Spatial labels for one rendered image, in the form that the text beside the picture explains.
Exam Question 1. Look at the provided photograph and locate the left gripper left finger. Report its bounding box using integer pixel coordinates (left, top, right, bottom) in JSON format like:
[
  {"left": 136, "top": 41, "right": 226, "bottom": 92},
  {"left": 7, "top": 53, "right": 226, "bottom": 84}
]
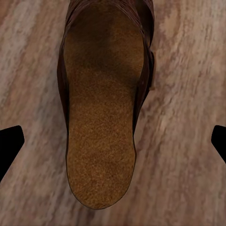
[{"left": 0, "top": 125, "right": 24, "bottom": 181}]

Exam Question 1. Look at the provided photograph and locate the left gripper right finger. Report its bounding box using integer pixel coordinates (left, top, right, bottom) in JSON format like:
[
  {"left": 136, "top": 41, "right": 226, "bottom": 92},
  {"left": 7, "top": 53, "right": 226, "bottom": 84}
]
[{"left": 211, "top": 125, "right": 226, "bottom": 163}]

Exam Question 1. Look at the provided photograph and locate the sandal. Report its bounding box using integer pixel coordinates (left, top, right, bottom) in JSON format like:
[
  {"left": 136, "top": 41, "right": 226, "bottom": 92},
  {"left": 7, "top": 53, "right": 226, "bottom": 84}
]
[{"left": 57, "top": 0, "right": 156, "bottom": 210}]

